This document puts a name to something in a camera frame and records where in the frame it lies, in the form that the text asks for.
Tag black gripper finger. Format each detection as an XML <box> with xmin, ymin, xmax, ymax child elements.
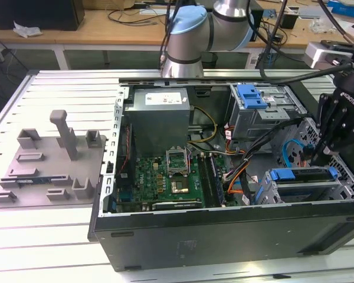
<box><xmin>309</xmin><ymin>92</ymin><xmax>336</xmax><ymax>166</ymax></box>
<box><xmin>314</xmin><ymin>117</ymin><xmax>354</xmax><ymax>166</ymax></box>

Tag blue data wire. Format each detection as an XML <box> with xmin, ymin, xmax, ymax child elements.
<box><xmin>283</xmin><ymin>139</ymin><xmax>302</xmax><ymax>169</ymax></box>

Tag metal disk bay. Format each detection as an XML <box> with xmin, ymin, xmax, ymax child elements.
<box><xmin>253</xmin><ymin>166</ymin><xmax>354</xmax><ymax>205</ymax></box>

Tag clear plastic bag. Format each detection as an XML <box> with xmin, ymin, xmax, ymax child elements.
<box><xmin>309</xmin><ymin>16</ymin><xmax>337</xmax><ymax>34</ymax></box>

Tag blue drive cage latch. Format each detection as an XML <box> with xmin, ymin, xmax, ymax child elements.
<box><xmin>237</xmin><ymin>84</ymin><xmax>269</xmax><ymax>110</ymax></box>

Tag grey optical drive cage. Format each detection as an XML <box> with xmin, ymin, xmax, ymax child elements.
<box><xmin>227</xmin><ymin>83</ymin><xmax>308</xmax><ymax>142</ymax></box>

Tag blue cardboard box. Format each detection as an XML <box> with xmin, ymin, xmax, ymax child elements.
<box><xmin>326</xmin><ymin>0</ymin><xmax>354</xmax><ymax>15</ymax></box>

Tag grey flat box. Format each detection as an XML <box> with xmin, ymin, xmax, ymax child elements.
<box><xmin>297</xmin><ymin>5</ymin><xmax>333</xmax><ymax>20</ymax></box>

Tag small black box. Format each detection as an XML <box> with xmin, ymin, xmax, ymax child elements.
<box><xmin>278</xmin><ymin>12</ymin><xmax>299</xmax><ymax>29</ymax></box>

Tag black computer box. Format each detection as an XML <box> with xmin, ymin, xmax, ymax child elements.
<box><xmin>251</xmin><ymin>8</ymin><xmax>265</xmax><ymax>42</ymax></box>

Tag black mesh waste bin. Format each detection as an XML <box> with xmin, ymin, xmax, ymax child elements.
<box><xmin>201</xmin><ymin>52</ymin><xmax>219</xmax><ymax>70</ymax></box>

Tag black RAM slot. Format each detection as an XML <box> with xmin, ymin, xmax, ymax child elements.
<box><xmin>208</xmin><ymin>153</ymin><xmax>227</xmax><ymax>207</ymax></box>
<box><xmin>196</xmin><ymin>153</ymin><xmax>214</xmax><ymax>208</ymax></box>

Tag black PC case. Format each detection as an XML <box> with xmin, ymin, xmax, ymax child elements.
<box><xmin>87</xmin><ymin>77</ymin><xmax>354</xmax><ymax>272</ymax></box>

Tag CPU socket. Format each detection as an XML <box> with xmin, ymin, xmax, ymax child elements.
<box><xmin>169</xmin><ymin>173</ymin><xmax>191</xmax><ymax>195</ymax></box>

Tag metal socket cover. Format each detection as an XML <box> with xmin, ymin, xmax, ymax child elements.
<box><xmin>165</xmin><ymin>146</ymin><xmax>189</xmax><ymax>177</ymax></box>

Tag grey power supply unit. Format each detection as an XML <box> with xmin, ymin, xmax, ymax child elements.
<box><xmin>123</xmin><ymin>88</ymin><xmax>193</xmax><ymax>157</ymax></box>

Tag black graphics card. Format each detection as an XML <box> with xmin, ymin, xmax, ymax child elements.
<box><xmin>151</xmin><ymin>200</ymin><xmax>205</xmax><ymax>211</ymax></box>

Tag green motherboard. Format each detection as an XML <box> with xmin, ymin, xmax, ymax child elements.
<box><xmin>114</xmin><ymin>153</ymin><xmax>234</xmax><ymax>212</ymax></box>

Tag blue port connector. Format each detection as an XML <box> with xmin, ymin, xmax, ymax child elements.
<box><xmin>119</xmin><ymin>190</ymin><xmax>134</xmax><ymax>204</ymax></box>

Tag wooden desk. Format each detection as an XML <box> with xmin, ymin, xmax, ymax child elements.
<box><xmin>0</xmin><ymin>5</ymin><xmax>354</xmax><ymax>57</ymax></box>

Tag grey plastic parts rack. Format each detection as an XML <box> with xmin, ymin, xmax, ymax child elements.
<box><xmin>0</xmin><ymin>109</ymin><xmax>107</xmax><ymax>210</ymax></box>

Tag large black box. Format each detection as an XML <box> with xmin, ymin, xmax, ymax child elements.
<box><xmin>0</xmin><ymin>0</ymin><xmax>86</xmax><ymax>32</ymax></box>

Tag RAM stick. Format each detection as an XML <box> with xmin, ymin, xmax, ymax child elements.
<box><xmin>16</xmin><ymin>176</ymin><xmax>53</xmax><ymax>185</ymax></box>

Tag crumpled white wrap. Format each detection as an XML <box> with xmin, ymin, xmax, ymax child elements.
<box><xmin>12</xmin><ymin>20</ymin><xmax>44</xmax><ymax>39</ymax></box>

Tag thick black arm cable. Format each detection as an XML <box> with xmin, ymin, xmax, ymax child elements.
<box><xmin>258</xmin><ymin>0</ymin><xmax>354</xmax><ymax>85</ymax></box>

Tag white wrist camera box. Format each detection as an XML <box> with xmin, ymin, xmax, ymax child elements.
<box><xmin>304</xmin><ymin>40</ymin><xmax>354</xmax><ymax>71</ymax></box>

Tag red power wire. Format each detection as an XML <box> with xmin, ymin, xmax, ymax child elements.
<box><xmin>297</xmin><ymin>143</ymin><xmax>313</xmax><ymax>167</ymax></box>

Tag black cable bundle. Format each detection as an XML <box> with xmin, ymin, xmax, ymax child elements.
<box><xmin>224</xmin><ymin>117</ymin><xmax>304</xmax><ymax>181</ymax></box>

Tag multicoloured wire bundle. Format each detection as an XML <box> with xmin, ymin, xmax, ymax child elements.
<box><xmin>223</xmin><ymin>147</ymin><xmax>246</xmax><ymax>156</ymax></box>

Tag yellow power wires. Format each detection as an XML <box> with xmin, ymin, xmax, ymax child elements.
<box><xmin>187</xmin><ymin>106</ymin><xmax>218</xmax><ymax>146</ymax></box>

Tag orange data wire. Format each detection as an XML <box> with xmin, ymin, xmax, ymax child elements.
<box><xmin>227</xmin><ymin>169</ymin><xmax>246</xmax><ymax>196</ymax></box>

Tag wire locking lever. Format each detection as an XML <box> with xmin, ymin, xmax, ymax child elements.
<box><xmin>186</xmin><ymin>144</ymin><xmax>194</xmax><ymax>177</ymax></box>

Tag thin black hanging cable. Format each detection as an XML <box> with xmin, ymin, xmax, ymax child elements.
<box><xmin>158</xmin><ymin>0</ymin><xmax>183</xmax><ymax>70</ymax></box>

